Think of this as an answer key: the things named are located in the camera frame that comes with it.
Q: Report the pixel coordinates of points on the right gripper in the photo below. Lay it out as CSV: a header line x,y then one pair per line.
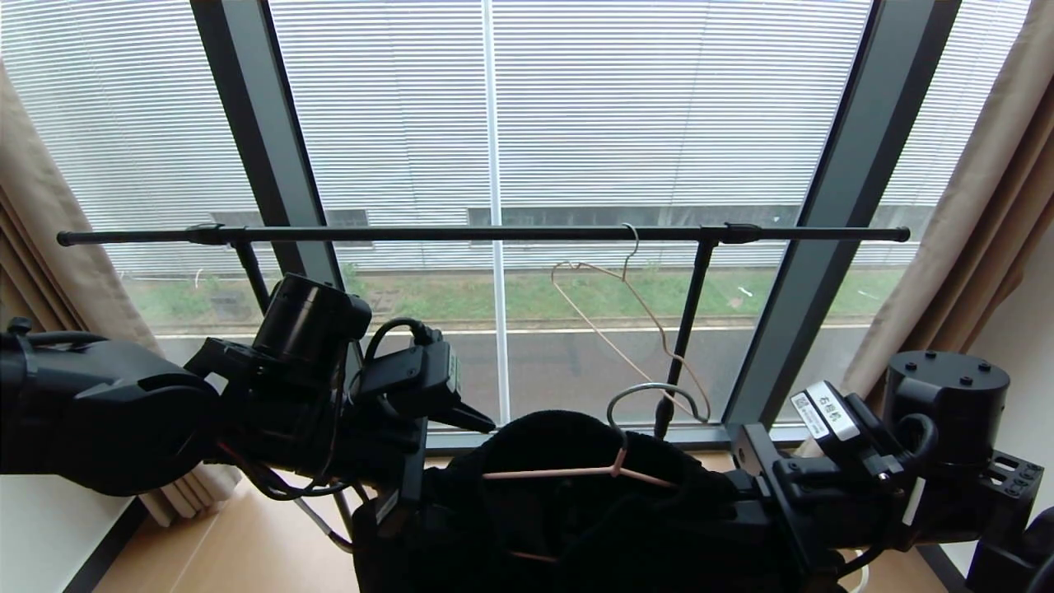
x,y
823,511

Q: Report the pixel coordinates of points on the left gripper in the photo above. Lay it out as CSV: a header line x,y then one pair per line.
x,y
395,461

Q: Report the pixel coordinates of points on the pink clothes hanger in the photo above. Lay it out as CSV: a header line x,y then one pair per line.
x,y
560,473
638,240

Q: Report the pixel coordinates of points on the black garment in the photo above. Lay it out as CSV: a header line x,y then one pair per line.
x,y
576,527

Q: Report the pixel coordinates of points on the black clothes rack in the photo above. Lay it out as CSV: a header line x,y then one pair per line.
x,y
494,234

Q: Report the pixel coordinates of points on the window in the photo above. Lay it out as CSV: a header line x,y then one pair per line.
x,y
263,123

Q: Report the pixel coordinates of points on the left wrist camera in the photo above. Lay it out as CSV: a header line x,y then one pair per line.
x,y
412,371

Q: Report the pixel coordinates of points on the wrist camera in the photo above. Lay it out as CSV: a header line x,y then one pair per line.
x,y
412,371
832,416

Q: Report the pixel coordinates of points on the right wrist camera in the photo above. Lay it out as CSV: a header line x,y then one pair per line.
x,y
832,416

